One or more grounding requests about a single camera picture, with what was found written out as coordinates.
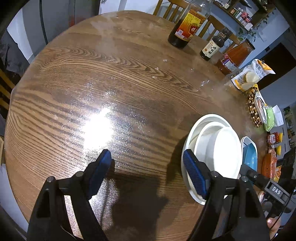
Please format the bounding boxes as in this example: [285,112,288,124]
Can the row of shelf jars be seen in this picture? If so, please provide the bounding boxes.
[222,0,254,31]

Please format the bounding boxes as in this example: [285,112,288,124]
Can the white foil packet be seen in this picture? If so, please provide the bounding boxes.
[254,91,269,124]

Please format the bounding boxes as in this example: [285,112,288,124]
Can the wooden slatted chair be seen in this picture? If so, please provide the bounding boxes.
[0,68,16,112]

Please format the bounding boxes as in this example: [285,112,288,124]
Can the wooden wall shelf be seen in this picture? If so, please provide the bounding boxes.
[213,0,277,32]

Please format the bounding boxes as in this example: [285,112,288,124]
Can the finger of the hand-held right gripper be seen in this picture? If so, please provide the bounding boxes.
[239,164,269,186]

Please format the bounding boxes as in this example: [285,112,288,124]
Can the green packet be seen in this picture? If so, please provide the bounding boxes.
[264,105,278,132]

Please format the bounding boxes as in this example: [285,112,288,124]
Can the white paper pack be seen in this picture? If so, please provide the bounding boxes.
[272,105,285,127]

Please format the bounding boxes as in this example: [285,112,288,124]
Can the orange snack packet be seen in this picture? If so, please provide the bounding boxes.
[262,148,278,181]

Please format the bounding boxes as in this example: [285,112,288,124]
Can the red sauce jar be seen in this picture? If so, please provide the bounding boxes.
[217,38,256,75]

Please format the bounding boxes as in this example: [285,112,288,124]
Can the large dark vinegar bottle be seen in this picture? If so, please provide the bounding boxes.
[168,0,213,49]

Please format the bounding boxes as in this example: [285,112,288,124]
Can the dark cloth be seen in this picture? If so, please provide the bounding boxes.
[0,30,31,77]

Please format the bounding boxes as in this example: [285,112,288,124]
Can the person's right hand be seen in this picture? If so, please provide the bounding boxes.
[266,217,282,240]

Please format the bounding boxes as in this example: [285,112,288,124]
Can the small dark sauce bottle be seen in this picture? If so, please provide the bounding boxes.
[199,27,233,61]

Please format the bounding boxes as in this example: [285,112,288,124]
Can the grey refrigerator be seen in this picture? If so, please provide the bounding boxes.
[7,0,102,55]

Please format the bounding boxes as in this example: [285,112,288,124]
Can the green trailing plant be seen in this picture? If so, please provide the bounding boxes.
[238,14,274,42]

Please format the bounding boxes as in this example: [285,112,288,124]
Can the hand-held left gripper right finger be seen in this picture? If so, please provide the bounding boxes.
[183,149,271,241]

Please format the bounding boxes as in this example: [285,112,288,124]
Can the woven bead basket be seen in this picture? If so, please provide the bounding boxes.
[247,85,269,128]

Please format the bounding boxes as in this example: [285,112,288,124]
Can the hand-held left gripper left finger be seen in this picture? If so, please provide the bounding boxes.
[26,149,112,241]

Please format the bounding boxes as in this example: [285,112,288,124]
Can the red condiment jar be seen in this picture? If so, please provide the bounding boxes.
[267,132,284,146]

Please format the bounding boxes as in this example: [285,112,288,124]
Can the medium white bowl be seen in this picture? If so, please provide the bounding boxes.
[195,122,230,149]

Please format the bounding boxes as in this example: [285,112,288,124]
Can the yellow cracker bag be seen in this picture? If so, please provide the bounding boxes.
[231,59,276,93]

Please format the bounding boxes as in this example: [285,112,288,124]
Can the blue bowl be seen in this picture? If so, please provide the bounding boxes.
[243,143,258,172]

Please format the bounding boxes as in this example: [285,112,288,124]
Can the small white bowl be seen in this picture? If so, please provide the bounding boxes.
[194,127,243,181]

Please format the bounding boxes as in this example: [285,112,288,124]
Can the large white bowl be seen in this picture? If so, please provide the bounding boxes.
[181,114,232,205]

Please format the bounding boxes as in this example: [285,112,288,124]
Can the square blue patterned plate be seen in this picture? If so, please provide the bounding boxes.
[240,136,258,172]

